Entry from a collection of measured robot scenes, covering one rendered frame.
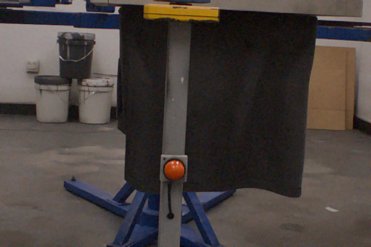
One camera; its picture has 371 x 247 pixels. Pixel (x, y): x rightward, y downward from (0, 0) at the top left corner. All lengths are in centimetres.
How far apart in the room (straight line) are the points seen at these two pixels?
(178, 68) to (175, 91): 4
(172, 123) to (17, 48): 500
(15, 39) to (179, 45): 501
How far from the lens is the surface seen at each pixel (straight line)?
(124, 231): 278
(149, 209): 303
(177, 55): 132
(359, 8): 159
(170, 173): 131
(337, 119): 645
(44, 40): 626
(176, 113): 133
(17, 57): 629
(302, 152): 168
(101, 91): 591
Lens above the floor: 94
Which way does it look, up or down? 9 degrees down
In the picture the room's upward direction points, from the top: 3 degrees clockwise
